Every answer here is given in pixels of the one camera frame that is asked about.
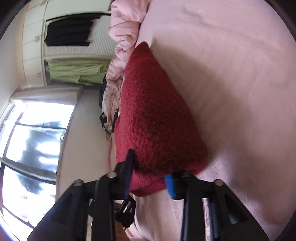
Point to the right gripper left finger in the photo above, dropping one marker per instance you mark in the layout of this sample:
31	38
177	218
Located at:
106	201

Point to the pink bed sheet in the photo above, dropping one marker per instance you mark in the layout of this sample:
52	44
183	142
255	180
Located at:
234	64

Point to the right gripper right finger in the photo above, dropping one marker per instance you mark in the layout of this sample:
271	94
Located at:
211	210

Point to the green hanging garment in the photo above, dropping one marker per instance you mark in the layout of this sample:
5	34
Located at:
78	71

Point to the white wardrobe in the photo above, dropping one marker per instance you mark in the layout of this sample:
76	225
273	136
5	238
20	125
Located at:
36	54

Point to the dark red knit sweater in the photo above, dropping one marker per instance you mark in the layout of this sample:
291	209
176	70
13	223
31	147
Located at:
155	122

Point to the bright side window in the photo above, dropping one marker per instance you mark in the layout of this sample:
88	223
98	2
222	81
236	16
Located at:
32	134

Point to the pink crumpled duvet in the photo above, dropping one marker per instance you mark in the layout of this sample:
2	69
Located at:
122	41

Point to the black hanging garment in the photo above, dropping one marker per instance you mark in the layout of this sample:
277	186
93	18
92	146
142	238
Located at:
69	32

